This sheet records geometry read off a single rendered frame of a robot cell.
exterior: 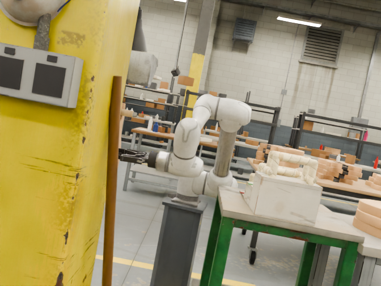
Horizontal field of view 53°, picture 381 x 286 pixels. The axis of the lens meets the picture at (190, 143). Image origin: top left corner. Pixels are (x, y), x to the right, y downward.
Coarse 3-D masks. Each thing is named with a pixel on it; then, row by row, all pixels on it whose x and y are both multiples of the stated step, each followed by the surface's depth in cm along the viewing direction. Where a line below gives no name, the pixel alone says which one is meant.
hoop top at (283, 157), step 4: (276, 156) 164; (280, 156) 164; (284, 156) 164; (288, 156) 164; (292, 156) 164; (296, 156) 165; (280, 160) 165; (284, 160) 164; (288, 160) 164; (292, 160) 164; (296, 160) 164; (300, 160) 164; (304, 160) 164; (308, 160) 164; (312, 160) 165; (300, 164) 165; (304, 164) 165; (308, 164) 164; (312, 164) 164
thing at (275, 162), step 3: (273, 156) 165; (273, 159) 164; (276, 159) 164; (279, 159) 164; (273, 162) 164; (276, 162) 164; (273, 165) 164; (276, 165) 164; (270, 168) 165; (273, 168) 164; (276, 168) 164; (273, 171) 164; (276, 171) 165; (273, 174) 164; (276, 174) 165; (270, 177) 165; (273, 177) 164
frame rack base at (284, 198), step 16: (256, 176) 174; (256, 192) 168; (272, 192) 164; (288, 192) 164; (304, 192) 164; (320, 192) 164; (256, 208) 165; (272, 208) 165; (288, 208) 165; (304, 208) 165
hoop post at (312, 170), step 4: (316, 164) 164; (312, 168) 165; (316, 168) 165; (308, 172) 166; (312, 172) 165; (308, 176) 166; (312, 176) 165; (308, 180) 165; (312, 180) 165; (312, 184) 165
